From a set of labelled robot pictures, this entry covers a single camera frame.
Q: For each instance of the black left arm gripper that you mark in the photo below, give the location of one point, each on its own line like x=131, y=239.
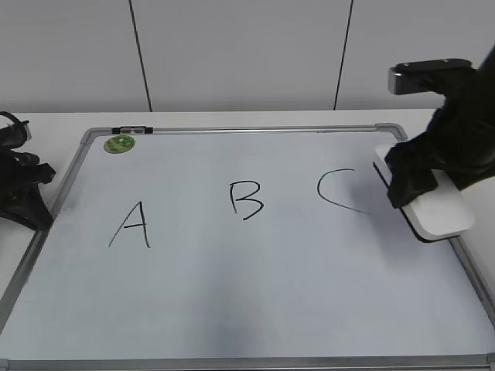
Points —
x=21, y=175

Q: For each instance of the black marker clip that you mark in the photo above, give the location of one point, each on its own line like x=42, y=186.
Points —
x=132, y=130

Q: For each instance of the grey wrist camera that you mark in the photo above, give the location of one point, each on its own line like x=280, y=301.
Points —
x=421, y=77

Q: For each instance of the white whiteboard eraser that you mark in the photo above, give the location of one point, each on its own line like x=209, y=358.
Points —
x=439, y=214

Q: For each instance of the white magnetic whiteboard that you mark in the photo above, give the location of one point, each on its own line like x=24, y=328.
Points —
x=238, y=243

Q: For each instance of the green round magnet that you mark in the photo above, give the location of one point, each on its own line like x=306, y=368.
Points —
x=119, y=144

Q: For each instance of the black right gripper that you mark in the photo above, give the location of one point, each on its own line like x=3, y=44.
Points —
x=458, y=140

